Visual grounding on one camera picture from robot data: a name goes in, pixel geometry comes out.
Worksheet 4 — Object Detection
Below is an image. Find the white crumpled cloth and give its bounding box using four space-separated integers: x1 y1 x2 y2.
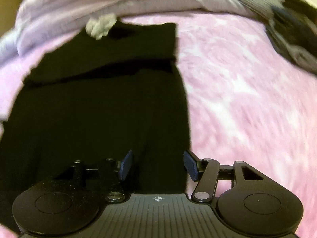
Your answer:
85 13 117 40

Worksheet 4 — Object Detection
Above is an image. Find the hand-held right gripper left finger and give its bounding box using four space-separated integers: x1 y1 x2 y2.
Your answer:
53 149 134 202

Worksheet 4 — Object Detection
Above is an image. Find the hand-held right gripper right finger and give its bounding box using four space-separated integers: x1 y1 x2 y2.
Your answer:
183 150 266 203

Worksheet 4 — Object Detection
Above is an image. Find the navy striped garment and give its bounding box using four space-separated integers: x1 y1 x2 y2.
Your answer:
266 0 317 75

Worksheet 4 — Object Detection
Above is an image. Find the black garment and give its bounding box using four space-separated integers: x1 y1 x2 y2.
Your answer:
0 21 193 231

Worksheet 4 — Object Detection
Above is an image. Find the pink floral blanket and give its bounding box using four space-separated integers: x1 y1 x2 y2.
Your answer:
0 11 317 238

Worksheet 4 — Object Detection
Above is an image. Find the pale pink pillow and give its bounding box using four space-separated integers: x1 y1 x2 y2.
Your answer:
0 0 201 63

